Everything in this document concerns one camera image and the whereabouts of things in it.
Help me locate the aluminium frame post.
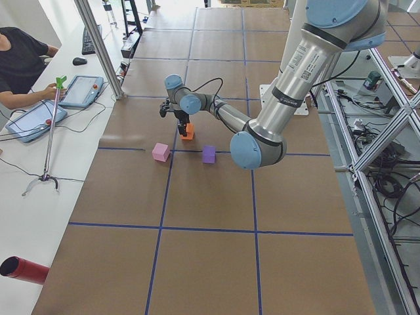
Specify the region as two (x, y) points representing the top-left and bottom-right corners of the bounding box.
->
(74, 0), (125, 100)

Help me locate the red cylinder tube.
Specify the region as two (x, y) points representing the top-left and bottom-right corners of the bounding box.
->
(1, 256), (49, 285)

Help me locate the pink foam cube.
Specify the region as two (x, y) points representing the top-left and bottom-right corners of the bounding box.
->
(152, 142), (171, 162)

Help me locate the blue teach pendant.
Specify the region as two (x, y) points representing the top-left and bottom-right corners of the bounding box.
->
(5, 100), (54, 143)
(58, 75), (104, 108)

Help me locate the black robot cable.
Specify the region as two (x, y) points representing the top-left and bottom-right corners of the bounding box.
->
(190, 77), (250, 132)

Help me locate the black keyboard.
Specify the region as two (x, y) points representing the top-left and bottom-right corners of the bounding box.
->
(81, 27), (95, 55)

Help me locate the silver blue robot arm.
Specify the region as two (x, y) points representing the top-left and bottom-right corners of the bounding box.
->
(159, 1), (389, 169)

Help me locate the person in black shirt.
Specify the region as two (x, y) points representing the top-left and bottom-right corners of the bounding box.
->
(1, 27), (58, 110)

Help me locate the silver reacher grabber tool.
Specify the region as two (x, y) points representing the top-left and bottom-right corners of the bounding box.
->
(22, 75), (67, 197)

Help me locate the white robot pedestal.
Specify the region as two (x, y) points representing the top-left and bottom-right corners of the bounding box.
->
(259, 0), (310, 116)

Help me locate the person's hand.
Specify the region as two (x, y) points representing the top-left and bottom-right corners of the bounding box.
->
(40, 83), (67, 100)

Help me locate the purple foam cube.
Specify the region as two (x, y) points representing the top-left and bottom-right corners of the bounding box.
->
(202, 145), (216, 164)

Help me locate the blue teach pendant far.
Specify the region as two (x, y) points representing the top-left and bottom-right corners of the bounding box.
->
(58, 75), (104, 108)

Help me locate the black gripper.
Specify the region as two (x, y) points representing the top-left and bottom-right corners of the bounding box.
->
(174, 110), (190, 137)

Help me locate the blue teach pendant near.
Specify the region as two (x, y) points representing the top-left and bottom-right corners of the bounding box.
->
(5, 100), (54, 143)

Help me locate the aluminium side frame rail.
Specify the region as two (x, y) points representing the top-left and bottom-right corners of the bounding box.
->
(314, 41), (419, 314)

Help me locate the orange foam cube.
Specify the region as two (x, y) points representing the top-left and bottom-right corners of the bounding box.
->
(180, 123), (194, 140)

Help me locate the black computer mouse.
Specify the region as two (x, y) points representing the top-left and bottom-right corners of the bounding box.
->
(72, 57), (87, 66)

